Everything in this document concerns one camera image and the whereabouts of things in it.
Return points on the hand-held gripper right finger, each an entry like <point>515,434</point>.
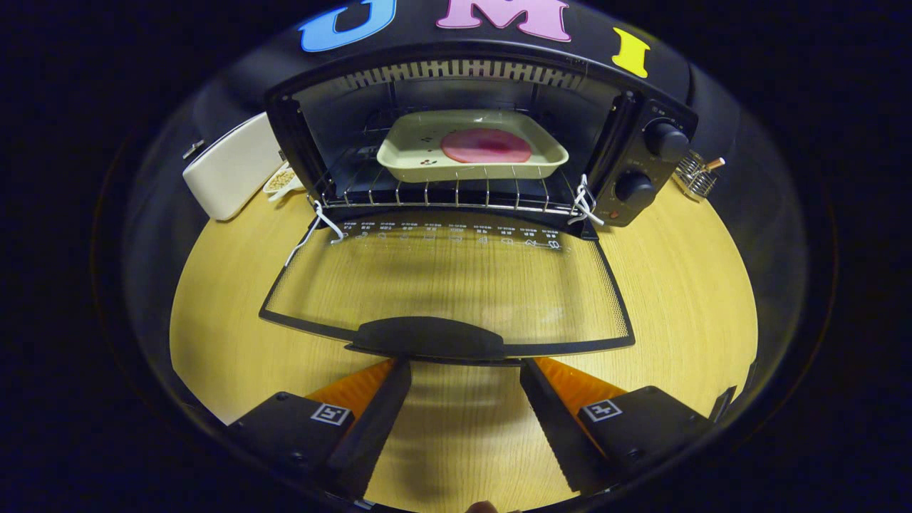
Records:
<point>556,434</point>

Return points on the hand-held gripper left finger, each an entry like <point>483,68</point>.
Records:
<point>374,434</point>

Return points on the black toaster oven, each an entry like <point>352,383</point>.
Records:
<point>427,338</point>

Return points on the cream rectangular tray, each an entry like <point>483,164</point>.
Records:
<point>413,153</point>

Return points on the pink ham slice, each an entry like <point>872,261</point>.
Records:
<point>484,146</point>

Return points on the white pop-up toaster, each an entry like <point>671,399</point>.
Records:
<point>228,171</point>

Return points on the small white dish of nuts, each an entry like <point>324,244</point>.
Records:
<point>280,180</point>

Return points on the black backdrop cloth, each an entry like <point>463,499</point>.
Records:
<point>748,178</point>

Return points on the silver metal clip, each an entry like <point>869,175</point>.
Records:
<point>192,149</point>

